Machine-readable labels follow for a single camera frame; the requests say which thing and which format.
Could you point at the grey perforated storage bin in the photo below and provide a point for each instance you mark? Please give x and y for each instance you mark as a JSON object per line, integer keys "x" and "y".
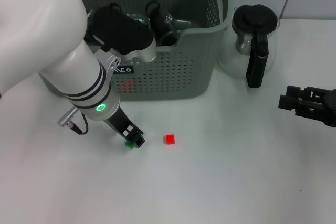
{"x": 183, "y": 64}

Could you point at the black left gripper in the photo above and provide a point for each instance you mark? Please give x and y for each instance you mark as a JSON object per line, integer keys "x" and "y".
{"x": 119, "y": 123}

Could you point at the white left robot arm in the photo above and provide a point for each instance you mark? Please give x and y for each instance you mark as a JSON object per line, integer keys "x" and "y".
{"x": 47, "y": 37}

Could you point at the green toy brick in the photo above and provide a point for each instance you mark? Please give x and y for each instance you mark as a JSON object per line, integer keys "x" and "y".
{"x": 128, "y": 144}

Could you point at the small red toy brick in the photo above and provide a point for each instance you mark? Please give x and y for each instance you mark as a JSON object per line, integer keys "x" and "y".
{"x": 169, "y": 139}

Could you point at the glass carafe black lid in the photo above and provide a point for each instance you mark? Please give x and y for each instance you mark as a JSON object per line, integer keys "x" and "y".
{"x": 257, "y": 19}

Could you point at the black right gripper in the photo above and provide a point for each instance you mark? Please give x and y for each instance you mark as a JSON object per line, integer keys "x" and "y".
{"x": 331, "y": 108}

